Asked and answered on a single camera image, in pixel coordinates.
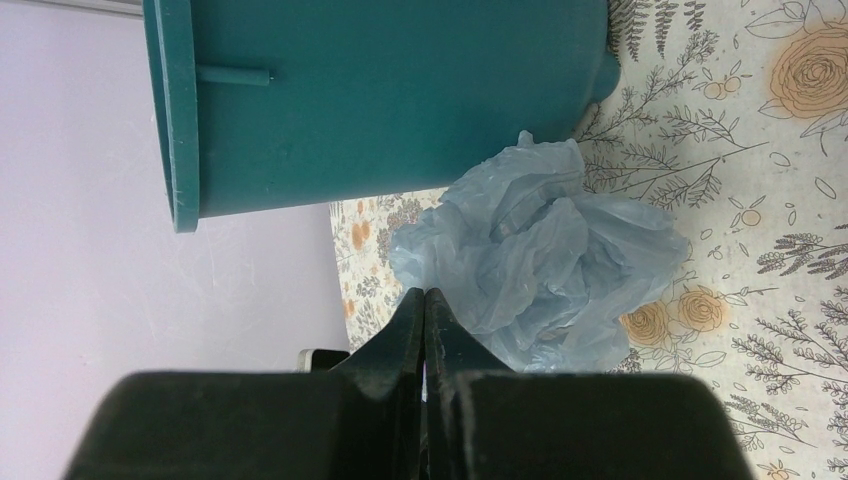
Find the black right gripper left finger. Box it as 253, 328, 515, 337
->
65, 289, 424, 479

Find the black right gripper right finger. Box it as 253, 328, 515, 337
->
423, 289, 751, 479

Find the light blue plastic trash bag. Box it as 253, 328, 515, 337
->
388, 131, 688, 372

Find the teal plastic trash bin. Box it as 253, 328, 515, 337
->
143, 1, 620, 233

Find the floral patterned table cloth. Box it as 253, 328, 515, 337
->
329, 0, 848, 480

